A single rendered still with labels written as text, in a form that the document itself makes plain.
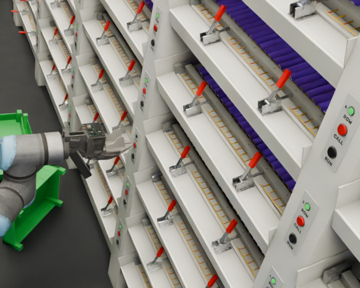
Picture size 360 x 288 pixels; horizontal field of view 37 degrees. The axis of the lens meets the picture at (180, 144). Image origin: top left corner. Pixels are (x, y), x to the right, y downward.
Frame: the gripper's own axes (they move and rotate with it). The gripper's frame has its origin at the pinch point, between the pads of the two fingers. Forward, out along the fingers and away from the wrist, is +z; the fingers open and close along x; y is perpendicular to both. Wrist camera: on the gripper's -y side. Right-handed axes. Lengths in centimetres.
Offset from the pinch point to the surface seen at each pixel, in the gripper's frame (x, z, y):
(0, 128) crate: 87, -24, -55
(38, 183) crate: 37, -17, -46
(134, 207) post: -4.6, 3.7, -22.0
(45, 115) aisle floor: 108, 1, -66
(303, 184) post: -67, 3, 44
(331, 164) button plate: -71, 2, 52
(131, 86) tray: 19.0, 6.2, 8.7
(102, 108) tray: 35.8, 3.8, -11.4
